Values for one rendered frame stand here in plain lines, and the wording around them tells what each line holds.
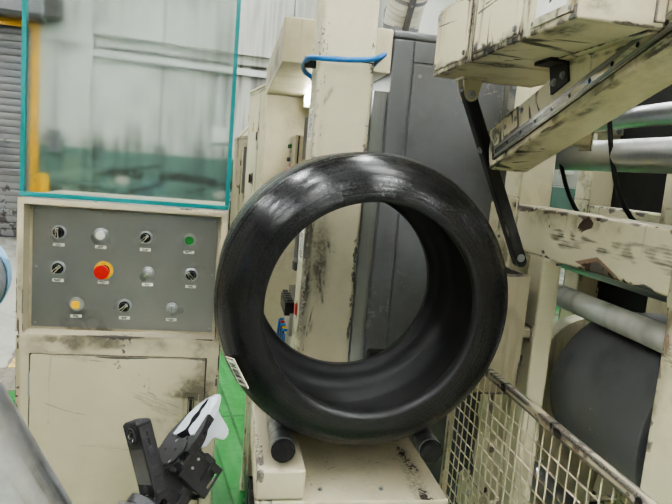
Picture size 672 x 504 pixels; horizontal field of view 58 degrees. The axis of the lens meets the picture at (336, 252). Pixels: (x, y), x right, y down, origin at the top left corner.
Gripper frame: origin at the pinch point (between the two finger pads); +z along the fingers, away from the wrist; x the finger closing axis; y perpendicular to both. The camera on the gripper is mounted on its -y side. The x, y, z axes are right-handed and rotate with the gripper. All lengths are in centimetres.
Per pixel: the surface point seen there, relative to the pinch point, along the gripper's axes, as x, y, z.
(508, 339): 16, 49, 57
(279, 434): -0.8, 16.2, 4.9
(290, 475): 0.2, 22.2, 0.5
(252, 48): -596, 14, 734
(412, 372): 4, 36, 37
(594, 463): 47, 37, 16
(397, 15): -12, -17, 138
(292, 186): 14.3, -18.1, 30.6
